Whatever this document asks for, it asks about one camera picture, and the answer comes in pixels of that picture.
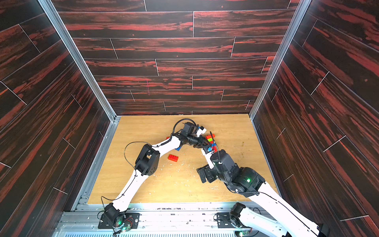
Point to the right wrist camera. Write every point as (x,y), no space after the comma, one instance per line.
(207,151)

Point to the left aluminium corner post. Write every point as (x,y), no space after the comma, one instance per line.
(58,24)

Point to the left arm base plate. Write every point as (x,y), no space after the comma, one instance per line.
(122,221)

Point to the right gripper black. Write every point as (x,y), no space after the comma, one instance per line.
(215,152)

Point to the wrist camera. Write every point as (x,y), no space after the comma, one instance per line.
(207,151)
(200,130)

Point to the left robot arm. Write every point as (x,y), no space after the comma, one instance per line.
(145,166)

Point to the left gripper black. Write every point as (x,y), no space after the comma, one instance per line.
(200,142)

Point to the aluminium front rail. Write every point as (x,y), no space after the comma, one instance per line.
(198,219)

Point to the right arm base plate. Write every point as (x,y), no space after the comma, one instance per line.
(224,221)

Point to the red long lego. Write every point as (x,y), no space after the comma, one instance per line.
(173,158)
(210,136)

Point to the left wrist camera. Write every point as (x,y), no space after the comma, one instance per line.
(200,130)

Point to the aluminium corner post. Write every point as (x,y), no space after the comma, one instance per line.
(58,24)
(288,37)

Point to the right aluminium corner post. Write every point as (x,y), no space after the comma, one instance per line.
(288,37)

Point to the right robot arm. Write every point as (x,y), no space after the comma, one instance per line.
(285,221)

